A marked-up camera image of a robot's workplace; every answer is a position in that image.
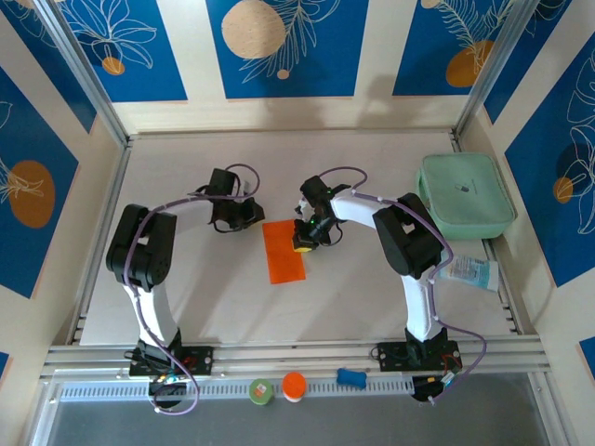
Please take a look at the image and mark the orange square paper sheet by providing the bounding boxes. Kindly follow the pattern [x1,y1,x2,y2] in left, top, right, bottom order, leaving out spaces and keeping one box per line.
[261,219,309,284]

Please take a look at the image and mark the grey sheet metal shelf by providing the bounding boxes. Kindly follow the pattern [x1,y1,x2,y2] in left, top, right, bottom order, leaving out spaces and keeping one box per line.
[27,371,571,446]

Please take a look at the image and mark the orange cap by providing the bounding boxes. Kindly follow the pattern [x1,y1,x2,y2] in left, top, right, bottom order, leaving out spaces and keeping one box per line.
[281,371,308,403]

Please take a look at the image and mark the mint green zip case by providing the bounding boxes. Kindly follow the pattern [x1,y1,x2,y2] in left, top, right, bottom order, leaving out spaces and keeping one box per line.
[415,152,518,242]

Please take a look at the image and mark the white and blue tube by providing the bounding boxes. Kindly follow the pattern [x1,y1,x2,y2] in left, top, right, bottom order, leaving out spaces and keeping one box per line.
[439,254,501,293]

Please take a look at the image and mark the aluminium cross rail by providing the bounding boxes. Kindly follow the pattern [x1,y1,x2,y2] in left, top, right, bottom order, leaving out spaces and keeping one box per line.
[39,334,553,383]

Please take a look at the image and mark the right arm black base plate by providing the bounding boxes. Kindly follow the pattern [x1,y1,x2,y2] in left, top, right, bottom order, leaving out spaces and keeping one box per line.
[375,342,462,373]

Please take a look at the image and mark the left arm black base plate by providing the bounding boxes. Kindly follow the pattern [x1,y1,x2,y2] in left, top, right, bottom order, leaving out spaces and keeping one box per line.
[128,346,215,377]

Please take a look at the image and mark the grey slotted cable duct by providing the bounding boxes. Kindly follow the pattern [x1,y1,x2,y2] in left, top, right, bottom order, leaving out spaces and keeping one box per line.
[59,376,417,403]

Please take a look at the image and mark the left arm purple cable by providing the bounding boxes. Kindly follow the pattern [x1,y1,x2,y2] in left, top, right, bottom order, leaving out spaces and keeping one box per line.
[113,162,261,415]

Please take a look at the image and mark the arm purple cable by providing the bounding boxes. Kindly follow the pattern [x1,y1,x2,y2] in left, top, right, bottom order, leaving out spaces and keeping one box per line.
[318,165,488,406]
[113,162,261,415]

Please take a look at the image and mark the aluminium corner post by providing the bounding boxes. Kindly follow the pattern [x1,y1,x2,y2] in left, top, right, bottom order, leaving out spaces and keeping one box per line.
[34,0,134,148]
[453,0,543,140]

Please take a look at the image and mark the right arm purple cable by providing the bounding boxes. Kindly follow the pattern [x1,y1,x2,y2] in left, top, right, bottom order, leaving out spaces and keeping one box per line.
[318,165,488,406]

